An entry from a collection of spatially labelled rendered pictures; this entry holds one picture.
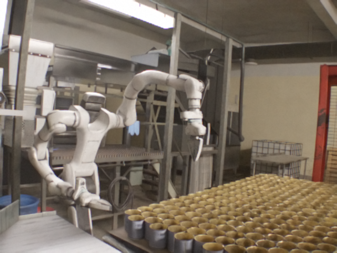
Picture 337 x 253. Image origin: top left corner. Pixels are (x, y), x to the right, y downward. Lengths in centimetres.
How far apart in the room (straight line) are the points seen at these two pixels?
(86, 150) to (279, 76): 932
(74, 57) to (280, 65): 828
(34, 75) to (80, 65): 53
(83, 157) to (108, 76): 196
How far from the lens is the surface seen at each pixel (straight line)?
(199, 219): 127
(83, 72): 346
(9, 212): 140
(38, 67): 326
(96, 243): 126
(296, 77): 1046
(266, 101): 1074
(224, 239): 110
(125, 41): 1075
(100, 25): 1019
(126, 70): 384
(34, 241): 128
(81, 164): 184
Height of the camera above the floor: 158
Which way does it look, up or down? 1 degrees down
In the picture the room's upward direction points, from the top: 4 degrees clockwise
